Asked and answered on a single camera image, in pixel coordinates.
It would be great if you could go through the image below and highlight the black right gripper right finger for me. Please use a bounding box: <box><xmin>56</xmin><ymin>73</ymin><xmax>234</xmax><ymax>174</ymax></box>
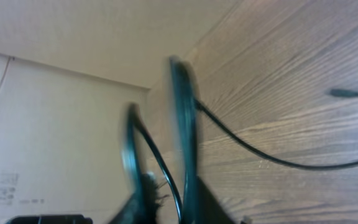
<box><xmin>195</xmin><ymin>177</ymin><xmax>235</xmax><ymax>224</ymax></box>

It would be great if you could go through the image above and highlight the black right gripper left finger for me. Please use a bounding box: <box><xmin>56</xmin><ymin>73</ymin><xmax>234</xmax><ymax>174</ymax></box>
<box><xmin>108</xmin><ymin>172</ymin><xmax>161</xmax><ymax>224</ymax></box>

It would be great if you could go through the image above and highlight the black multi-head charging cable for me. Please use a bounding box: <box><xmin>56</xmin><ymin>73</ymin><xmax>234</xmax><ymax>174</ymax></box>
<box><xmin>194</xmin><ymin>88</ymin><xmax>358</xmax><ymax>171</ymax></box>

